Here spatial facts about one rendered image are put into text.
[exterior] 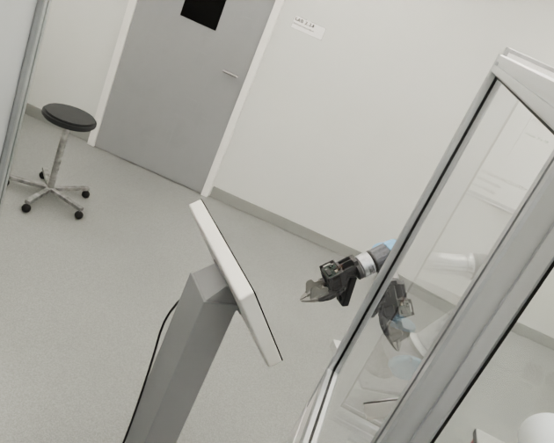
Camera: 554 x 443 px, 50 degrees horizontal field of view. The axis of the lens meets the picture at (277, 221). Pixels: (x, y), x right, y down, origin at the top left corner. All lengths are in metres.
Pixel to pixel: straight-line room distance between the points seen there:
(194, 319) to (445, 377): 1.35
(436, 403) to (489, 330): 0.09
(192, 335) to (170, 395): 0.26
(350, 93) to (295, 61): 0.50
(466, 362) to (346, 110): 4.33
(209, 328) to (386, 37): 3.31
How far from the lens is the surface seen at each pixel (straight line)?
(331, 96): 4.84
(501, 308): 0.56
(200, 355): 1.98
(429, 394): 0.60
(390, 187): 5.00
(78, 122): 3.99
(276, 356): 1.83
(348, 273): 1.91
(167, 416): 2.14
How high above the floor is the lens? 1.99
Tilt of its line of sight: 22 degrees down
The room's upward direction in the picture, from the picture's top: 24 degrees clockwise
